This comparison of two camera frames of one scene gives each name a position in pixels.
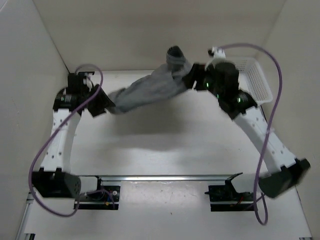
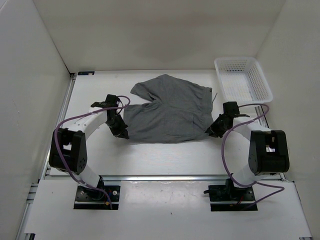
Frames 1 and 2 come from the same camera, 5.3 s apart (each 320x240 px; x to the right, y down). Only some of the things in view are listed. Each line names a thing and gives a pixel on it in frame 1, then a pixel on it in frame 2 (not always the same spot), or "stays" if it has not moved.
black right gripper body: (199, 71) -> (218, 126)
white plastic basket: (251, 78) stays
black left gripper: (104, 101) -> (122, 131)
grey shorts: (160, 83) -> (180, 111)
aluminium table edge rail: (222, 178) stays
